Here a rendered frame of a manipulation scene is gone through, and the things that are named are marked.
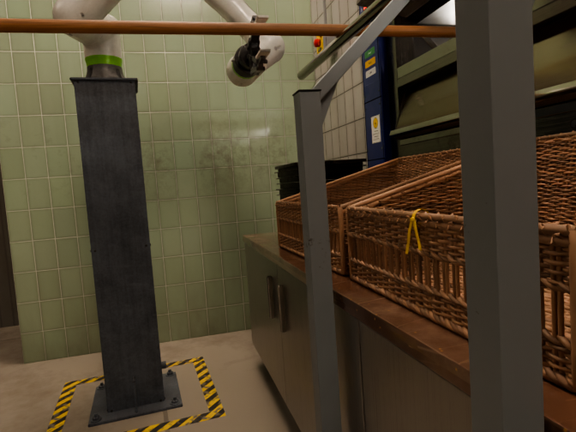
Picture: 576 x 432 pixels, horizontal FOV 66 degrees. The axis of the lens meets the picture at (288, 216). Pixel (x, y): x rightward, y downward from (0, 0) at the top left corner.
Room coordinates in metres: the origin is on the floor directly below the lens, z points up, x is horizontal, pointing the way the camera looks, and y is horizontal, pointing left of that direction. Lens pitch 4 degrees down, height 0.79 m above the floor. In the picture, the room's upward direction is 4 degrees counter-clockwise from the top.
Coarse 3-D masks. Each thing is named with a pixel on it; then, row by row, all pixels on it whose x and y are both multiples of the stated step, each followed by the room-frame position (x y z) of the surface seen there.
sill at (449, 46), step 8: (536, 0) 1.03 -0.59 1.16; (544, 0) 1.01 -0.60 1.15; (552, 0) 0.99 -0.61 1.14; (536, 8) 1.03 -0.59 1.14; (448, 40) 1.34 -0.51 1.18; (440, 48) 1.39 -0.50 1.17; (448, 48) 1.34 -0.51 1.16; (424, 56) 1.47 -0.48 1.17; (432, 56) 1.43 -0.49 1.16; (440, 56) 1.39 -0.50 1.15; (408, 64) 1.57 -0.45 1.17; (416, 64) 1.52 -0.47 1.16; (424, 64) 1.47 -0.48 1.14; (400, 72) 1.62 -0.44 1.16; (408, 72) 1.57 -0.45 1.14
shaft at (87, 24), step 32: (0, 32) 1.02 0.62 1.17; (32, 32) 1.04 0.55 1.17; (64, 32) 1.05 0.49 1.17; (96, 32) 1.07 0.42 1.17; (128, 32) 1.09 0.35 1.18; (160, 32) 1.10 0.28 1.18; (192, 32) 1.12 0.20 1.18; (224, 32) 1.14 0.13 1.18; (256, 32) 1.16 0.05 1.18; (288, 32) 1.18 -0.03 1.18; (320, 32) 1.20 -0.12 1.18; (384, 32) 1.25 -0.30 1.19; (416, 32) 1.28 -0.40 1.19; (448, 32) 1.30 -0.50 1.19
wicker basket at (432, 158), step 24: (384, 168) 1.57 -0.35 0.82; (408, 168) 1.51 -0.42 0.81; (432, 168) 1.37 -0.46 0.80; (336, 192) 1.53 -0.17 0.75; (360, 192) 1.55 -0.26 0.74; (384, 192) 0.97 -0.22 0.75; (288, 216) 1.34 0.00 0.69; (336, 216) 0.97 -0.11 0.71; (288, 240) 1.36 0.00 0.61; (336, 240) 1.44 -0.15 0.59; (336, 264) 0.99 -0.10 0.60
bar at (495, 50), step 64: (384, 0) 0.95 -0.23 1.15; (512, 0) 0.34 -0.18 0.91; (320, 64) 1.39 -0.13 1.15; (512, 64) 0.34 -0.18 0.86; (320, 128) 0.81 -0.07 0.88; (512, 128) 0.34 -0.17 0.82; (320, 192) 0.80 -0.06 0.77; (512, 192) 0.34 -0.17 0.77; (320, 256) 0.80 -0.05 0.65; (512, 256) 0.34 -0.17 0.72; (320, 320) 0.80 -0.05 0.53; (512, 320) 0.34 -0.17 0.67; (320, 384) 0.80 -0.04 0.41; (512, 384) 0.33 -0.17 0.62
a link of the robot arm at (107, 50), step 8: (112, 16) 1.64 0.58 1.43; (104, 40) 1.60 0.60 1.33; (112, 40) 1.63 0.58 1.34; (120, 40) 1.68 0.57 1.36; (88, 48) 1.61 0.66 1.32; (96, 48) 1.60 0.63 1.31; (104, 48) 1.61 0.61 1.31; (112, 48) 1.63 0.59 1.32; (120, 48) 1.67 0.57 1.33; (88, 56) 1.61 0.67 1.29; (96, 56) 1.60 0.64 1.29; (104, 56) 1.61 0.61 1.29; (112, 56) 1.63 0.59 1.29; (120, 56) 1.66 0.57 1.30; (88, 64) 1.62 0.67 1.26; (120, 64) 1.66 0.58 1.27
